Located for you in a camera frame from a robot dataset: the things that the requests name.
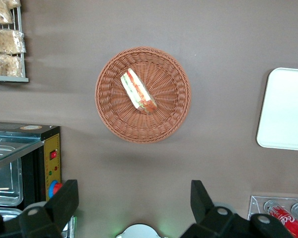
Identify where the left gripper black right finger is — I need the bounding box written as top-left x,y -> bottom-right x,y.
180,179 -> 251,238

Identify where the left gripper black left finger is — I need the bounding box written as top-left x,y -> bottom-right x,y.
18,179 -> 79,238

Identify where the triangle sandwich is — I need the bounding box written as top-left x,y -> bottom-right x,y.
120,67 -> 157,114

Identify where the brown round wicker basket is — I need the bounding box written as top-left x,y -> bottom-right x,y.
94,46 -> 192,144

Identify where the beige plastic tray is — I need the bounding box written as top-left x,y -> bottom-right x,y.
256,67 -> 298,152

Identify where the black food warmer cabinet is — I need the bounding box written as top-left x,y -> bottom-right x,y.
0,121 -> 63,238

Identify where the clear acrylic bottle rack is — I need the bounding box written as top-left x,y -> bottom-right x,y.
247,195 -> 298,238

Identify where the clear bag of crackers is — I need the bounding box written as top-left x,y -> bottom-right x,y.
0,28 -> 27,55
0,53 -> 25,77
0,0 -> 22,25

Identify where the grey wire rack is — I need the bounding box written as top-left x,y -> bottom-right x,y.
0,0 -> 30,83

